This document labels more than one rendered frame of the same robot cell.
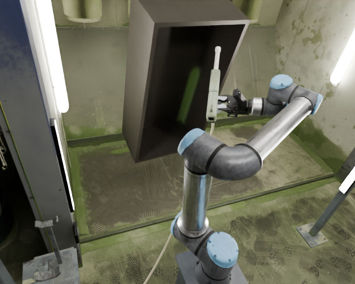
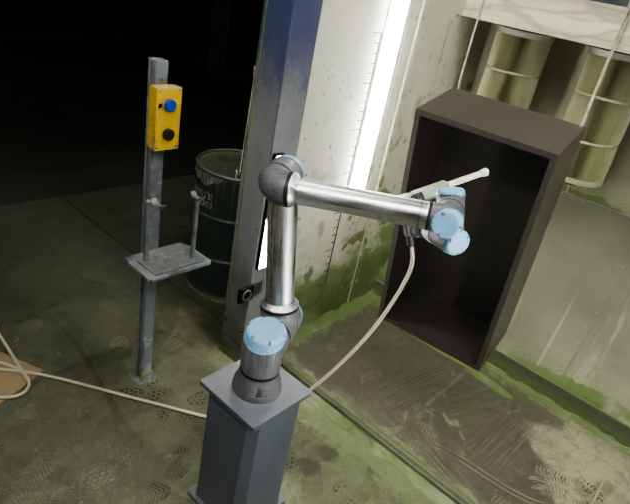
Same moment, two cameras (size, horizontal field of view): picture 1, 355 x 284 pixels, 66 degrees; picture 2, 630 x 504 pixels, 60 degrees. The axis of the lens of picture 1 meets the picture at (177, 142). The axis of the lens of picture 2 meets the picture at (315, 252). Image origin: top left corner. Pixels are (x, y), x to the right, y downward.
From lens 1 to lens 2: 174 cm
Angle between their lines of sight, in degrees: 53
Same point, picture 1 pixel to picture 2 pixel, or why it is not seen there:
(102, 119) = not seen: hidden behind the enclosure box
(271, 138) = (324, 187)
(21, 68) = (272, 90)
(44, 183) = (249, 212)
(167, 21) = (433, 112)
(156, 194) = (385, 396)
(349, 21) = not seen: outside the picture
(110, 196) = (340, 352)
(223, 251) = (260, 330)
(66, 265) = (191, 260)
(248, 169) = (270, 183)
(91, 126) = not seen: hidden behind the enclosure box
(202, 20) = (477, 127)
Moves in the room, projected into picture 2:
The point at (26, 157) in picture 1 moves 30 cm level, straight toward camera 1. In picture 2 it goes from (249, 173) to (209, 187)
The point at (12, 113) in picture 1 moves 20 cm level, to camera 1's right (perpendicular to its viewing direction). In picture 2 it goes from (256, 126) to (268, 140)
